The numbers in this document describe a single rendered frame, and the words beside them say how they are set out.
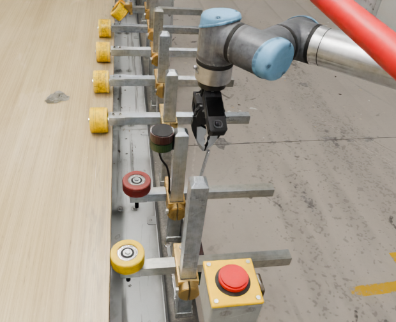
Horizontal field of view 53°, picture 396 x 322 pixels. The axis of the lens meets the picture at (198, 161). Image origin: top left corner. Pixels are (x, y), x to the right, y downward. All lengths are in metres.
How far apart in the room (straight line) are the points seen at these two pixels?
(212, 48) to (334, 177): 1.99
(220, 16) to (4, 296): 0.74
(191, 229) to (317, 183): 1.93
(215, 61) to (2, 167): 0.67
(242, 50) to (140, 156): 0.91
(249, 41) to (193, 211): 0.37
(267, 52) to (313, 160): 2.08
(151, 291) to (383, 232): 1.65
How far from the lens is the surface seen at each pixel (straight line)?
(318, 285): 2.17
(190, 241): 0.87
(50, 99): 1.51
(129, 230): 1.39
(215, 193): 1.20
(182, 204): 1.13
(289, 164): 2.78
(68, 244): 1.01
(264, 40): 0.87
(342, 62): 0.93
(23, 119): 1.43
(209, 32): 0.92
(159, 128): 1.00
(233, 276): 0.55
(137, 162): 1.65
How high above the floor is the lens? 1.68
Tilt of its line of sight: 39 degrees down
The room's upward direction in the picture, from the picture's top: 7 degrees clockwise
